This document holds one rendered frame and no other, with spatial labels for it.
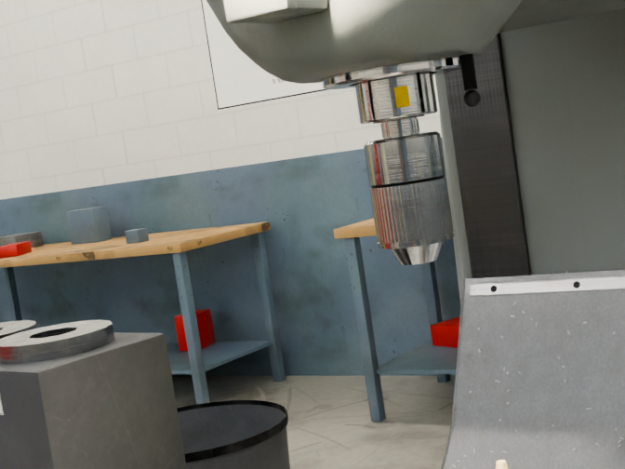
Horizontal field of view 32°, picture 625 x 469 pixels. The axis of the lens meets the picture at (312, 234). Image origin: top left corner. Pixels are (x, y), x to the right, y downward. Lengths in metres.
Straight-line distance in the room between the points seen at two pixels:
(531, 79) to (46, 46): 6.12
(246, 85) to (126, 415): 5.22
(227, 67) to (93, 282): 1.74
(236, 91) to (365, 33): 5.46
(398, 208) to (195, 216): 5.66
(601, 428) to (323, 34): 0.51
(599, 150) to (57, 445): 0.54
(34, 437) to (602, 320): 0.50
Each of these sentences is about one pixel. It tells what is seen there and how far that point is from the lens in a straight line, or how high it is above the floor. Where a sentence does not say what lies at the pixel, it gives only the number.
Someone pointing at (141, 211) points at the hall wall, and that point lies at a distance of 6.56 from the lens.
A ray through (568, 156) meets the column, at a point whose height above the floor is 1.23.
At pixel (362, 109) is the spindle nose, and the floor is 1.29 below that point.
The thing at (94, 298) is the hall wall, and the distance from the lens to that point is 6.97.
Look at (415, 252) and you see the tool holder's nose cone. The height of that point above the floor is 1.20.
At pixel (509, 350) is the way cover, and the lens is 1.03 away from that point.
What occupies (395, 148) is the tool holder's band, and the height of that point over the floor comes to 1.26.
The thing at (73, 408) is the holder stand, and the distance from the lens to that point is 0.79.
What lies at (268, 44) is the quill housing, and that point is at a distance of 0.60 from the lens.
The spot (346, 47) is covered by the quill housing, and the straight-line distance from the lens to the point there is 0.58.
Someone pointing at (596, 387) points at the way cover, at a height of 1.02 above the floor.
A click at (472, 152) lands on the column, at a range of 1.05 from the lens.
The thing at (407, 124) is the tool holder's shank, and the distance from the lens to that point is 0.65.
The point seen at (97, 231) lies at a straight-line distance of 6.40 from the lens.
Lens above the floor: 1.27
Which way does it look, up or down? 5 degrees down
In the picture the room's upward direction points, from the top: 9 degrees counter-clockwise
